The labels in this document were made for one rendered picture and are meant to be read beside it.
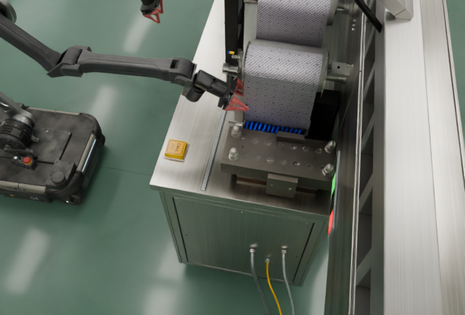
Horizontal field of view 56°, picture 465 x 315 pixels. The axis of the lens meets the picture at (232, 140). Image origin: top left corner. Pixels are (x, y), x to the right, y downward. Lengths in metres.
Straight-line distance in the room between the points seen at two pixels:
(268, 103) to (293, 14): 0.30
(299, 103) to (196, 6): 2.37
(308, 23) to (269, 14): 0.13
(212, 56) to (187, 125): 0.40
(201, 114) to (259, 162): 0.40
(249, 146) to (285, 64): 0.32
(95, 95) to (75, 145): 0.63
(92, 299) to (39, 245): 0.45
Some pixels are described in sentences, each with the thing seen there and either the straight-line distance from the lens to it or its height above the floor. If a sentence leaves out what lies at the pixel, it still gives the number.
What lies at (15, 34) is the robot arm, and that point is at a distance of 1.59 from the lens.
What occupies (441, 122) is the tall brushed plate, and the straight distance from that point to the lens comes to 1.18.
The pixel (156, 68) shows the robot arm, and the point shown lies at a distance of 1.45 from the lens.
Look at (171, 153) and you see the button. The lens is 1.64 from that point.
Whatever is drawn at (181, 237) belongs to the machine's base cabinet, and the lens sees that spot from 2.00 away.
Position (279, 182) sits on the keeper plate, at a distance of 1.48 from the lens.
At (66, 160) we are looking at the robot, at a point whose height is 0.24.
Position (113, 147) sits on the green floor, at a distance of 2.86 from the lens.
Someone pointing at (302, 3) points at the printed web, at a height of 1.37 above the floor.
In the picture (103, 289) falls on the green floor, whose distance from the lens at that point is 2.47.
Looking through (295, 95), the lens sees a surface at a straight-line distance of 1.44.
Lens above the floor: 2.28
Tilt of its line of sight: 55 degrees down
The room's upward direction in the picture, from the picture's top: straight up
